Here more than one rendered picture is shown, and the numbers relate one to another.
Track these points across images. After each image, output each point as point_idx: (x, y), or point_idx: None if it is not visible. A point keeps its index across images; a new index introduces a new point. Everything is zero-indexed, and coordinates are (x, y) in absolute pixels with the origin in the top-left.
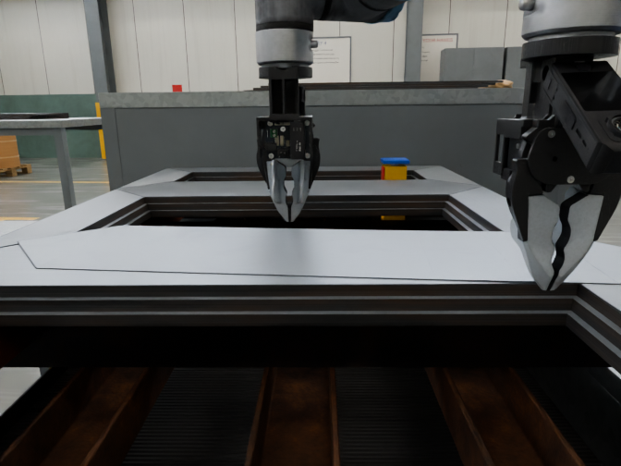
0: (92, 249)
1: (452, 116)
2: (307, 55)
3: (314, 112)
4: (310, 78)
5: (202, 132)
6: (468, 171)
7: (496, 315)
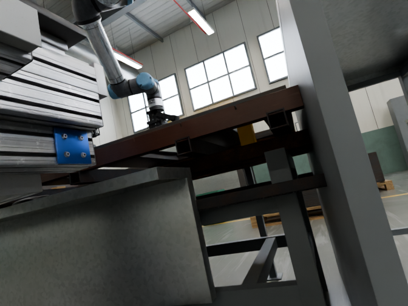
0: None
1: (284, 35)
2: (149, 106)
3: (289, 74)
4: (155, 108)
5: None
6: (297, 78)
7: None
